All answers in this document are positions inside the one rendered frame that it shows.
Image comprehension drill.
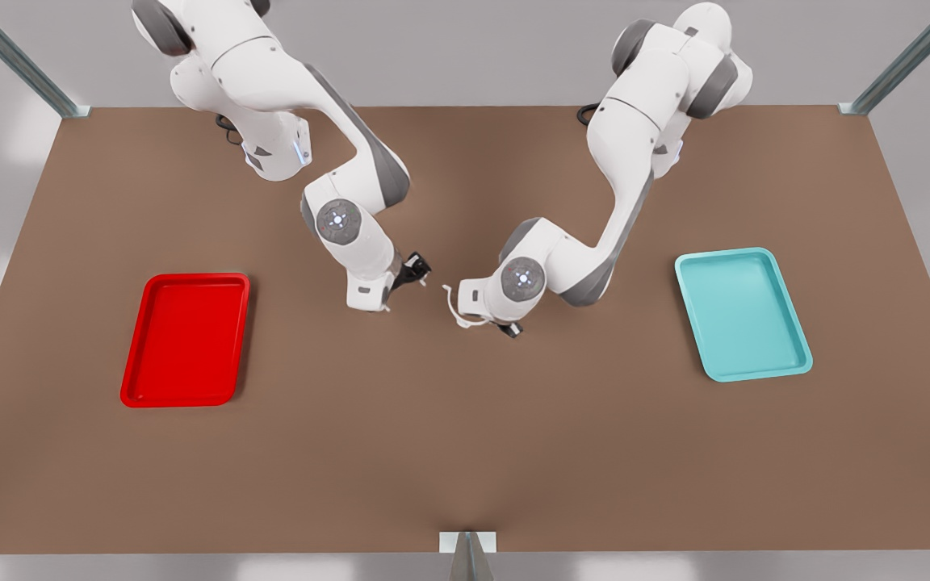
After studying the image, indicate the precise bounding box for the teal rectangular tray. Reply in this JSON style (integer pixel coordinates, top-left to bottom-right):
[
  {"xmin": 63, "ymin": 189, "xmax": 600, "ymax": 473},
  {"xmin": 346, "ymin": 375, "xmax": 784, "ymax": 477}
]
[{"xmin": 673, "ymin": 247, "xmax": 814, "ymax": 383}]

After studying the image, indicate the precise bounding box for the red rectangular tray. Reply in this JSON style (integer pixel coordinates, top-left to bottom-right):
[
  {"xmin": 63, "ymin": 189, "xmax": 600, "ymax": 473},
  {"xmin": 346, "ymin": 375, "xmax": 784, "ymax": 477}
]
[{"xmin": 119, "ymin": 273, "xmax": 252, "ymax": 408}]

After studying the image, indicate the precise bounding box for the silver frame post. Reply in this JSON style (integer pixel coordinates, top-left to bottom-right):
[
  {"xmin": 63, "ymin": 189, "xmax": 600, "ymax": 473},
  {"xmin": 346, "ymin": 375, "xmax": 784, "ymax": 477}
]
[
  {"xmin": 0, "ymin": 0, "xmax": 91, "ymax": 119},
  {"xmin": 439, "ymin": 530, "xmax": 498, "ymax": 581},
  {"xmin": 837, "ymin": 0, "xmax": 930, "ymax": 116}
]

